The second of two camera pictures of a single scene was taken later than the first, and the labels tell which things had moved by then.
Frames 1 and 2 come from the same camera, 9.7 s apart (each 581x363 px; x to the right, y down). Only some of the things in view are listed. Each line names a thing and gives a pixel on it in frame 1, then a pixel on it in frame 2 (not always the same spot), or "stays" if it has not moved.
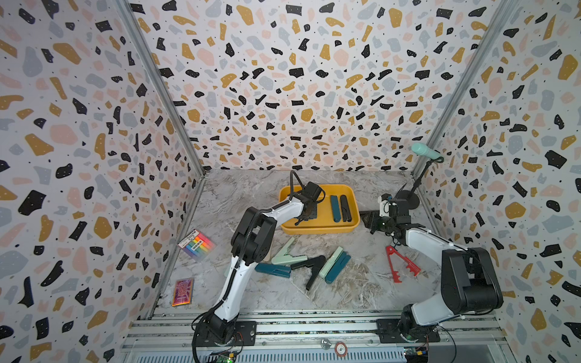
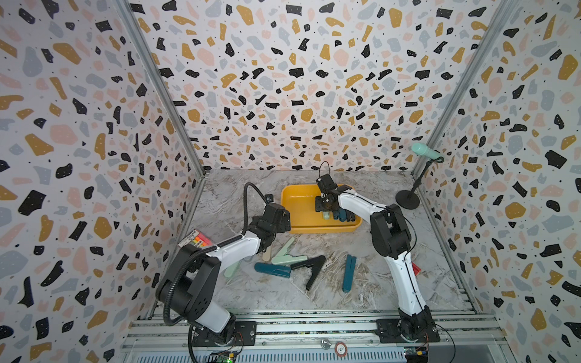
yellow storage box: x=338 y=214 stays
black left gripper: x=313 y=218 → x=285 y=226
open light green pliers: x=281 y=259 stays
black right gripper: x=374 y=220 → x=319 y=204
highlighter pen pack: x=197 y=244 stays
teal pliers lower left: x=275 y=269 stays
